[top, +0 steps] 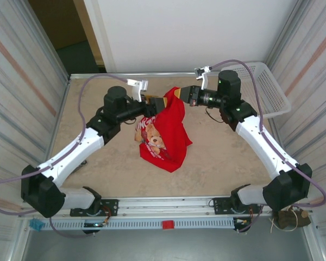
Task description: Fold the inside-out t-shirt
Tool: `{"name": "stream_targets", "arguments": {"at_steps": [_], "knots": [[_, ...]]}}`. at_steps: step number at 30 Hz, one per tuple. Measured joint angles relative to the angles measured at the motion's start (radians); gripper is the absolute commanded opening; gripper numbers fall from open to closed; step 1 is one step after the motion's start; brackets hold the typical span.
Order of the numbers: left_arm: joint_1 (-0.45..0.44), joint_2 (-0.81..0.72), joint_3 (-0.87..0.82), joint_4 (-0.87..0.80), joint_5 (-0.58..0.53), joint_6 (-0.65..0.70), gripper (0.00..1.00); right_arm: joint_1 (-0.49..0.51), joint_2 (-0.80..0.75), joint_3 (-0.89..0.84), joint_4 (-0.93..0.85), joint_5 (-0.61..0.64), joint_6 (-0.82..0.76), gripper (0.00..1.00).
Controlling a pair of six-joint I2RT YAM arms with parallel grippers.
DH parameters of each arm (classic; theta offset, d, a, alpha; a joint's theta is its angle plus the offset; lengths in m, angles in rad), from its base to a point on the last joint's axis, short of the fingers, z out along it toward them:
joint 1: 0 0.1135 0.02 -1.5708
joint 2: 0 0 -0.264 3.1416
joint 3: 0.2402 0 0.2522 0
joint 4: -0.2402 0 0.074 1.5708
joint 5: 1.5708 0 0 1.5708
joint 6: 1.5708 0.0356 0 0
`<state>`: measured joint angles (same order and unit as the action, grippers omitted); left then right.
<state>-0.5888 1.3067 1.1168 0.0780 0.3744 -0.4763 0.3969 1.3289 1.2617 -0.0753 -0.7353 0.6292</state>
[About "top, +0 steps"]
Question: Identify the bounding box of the red t-shirt with bear print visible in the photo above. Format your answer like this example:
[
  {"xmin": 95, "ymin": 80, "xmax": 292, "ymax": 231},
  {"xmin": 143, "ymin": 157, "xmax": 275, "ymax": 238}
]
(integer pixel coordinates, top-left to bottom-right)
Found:
[{"xmin": 134, "ymin": 86, "xmax": 193, "ymax": 173}]

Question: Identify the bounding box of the white perforated plastic basket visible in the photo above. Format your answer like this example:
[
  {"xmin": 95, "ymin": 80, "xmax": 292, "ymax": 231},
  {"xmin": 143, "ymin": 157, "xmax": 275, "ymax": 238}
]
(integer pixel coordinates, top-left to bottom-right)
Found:
[{"xmin": 235, "ymin": 61, "xmax": 292, "ymax": 119}]

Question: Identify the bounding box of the black controller board green light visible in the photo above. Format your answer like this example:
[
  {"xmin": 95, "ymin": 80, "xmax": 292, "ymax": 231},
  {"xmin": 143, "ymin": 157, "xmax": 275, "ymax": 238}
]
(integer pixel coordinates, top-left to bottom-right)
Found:
[{"xmin": 83, "ymin": 221, "xmax": 102, "ymax": 235}]

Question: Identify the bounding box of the blue tape piece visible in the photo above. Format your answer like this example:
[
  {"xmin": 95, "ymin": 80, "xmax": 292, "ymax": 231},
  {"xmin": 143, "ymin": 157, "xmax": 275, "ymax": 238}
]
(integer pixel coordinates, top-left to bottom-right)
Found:
[{"xmin": 29, "ymin": 218, "xmax": 43, "ymax": 232}]

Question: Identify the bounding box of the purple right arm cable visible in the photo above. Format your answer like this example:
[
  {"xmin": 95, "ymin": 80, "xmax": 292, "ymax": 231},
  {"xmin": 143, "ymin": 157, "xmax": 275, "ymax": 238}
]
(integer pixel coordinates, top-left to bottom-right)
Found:
[{"xmin": 209, "ymin": 59, "xmax": 326, "ymax": 234}]

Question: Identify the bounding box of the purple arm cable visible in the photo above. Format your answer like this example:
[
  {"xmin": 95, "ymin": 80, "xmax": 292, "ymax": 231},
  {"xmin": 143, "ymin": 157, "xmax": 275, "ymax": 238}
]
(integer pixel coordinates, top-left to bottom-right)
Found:
[
  {"xmin": 0, "ymin": 74, "xmax": 129, "ymax": 239},
  {"xmin": 209, "ymin": 59, "xmax": 326, "ymax": 234}
]

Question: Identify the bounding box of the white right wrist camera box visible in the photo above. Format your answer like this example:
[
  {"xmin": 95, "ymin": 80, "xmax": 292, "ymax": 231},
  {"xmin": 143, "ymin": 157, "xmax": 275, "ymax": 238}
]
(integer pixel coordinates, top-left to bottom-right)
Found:
[{"xmin": 194, "ymin": 66, "xmax": 213, "ymax": 90}]

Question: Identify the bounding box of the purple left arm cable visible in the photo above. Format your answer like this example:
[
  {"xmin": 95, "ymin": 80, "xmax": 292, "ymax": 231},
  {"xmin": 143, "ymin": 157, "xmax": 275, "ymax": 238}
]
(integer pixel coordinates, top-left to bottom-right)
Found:
[{"xmin": 0, "ymin": 74, "xmax": 129, "ymax": 239}]

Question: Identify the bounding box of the white door frame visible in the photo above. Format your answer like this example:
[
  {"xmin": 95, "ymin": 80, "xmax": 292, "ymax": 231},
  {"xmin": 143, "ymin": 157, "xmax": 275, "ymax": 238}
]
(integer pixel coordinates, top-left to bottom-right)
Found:
[{"xmin": 83, "ymin": 0, "xmax": 117, "ymax": 73}]

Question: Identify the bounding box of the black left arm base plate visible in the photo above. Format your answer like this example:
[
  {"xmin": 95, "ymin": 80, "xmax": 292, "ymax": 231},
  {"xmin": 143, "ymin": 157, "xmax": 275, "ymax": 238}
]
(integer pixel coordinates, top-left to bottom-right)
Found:
[{"xmin": 70, "ymin": 198, "xmax": 119, "ymax": 218}]

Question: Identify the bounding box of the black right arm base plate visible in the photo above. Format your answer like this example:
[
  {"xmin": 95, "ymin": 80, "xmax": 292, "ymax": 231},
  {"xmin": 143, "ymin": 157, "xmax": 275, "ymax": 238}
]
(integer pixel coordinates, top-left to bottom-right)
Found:
[{"xmin": 212, "ymin": 196, "xmax": 262, "ymax": 215}]

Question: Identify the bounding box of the white slotted cable duct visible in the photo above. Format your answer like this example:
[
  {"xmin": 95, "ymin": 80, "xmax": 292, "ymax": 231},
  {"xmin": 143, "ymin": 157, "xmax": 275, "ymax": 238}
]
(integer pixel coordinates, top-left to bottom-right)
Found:
[{"xmin": 45, "ymin": 219, "xmax": 236, "ymax": 231}]

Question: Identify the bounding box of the white wire connector cluster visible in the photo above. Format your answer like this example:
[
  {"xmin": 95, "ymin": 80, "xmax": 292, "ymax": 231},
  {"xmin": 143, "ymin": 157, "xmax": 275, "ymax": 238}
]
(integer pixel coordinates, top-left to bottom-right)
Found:
[{"xmin": 233, "ymin": 217, "xmax": 253, "ymax": 233}]

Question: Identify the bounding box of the brown cloth pouch with string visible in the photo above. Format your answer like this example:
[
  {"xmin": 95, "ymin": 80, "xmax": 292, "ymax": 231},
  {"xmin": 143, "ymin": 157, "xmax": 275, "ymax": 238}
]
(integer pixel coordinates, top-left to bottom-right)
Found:
[{"xmin": 269, "ymin": 205, "xmax": 312, "ymax": 232}]

